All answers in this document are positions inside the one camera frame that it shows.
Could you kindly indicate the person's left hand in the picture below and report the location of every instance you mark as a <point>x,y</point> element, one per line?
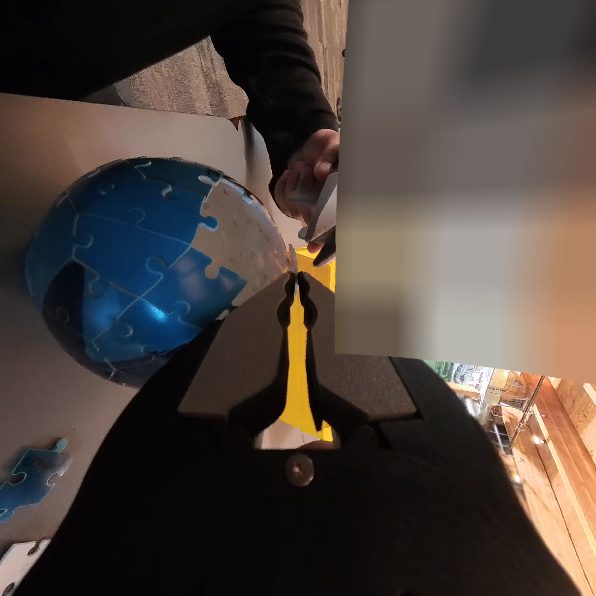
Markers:
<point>321,153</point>

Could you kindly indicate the person's left forearm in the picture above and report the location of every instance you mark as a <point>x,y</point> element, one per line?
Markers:
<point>279,70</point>

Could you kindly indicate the blue puzzle piece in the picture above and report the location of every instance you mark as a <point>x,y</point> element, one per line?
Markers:
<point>32,475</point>

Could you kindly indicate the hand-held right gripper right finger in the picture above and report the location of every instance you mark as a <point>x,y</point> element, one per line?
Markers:
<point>363,386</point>

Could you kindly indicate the blue puzzle ball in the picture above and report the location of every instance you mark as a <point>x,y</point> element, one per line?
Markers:
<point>130,260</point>

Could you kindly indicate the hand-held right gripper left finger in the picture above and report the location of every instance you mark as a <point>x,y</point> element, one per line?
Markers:
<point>233,363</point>

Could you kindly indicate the yellow plastic bin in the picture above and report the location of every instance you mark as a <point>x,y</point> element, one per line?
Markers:
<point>298,372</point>

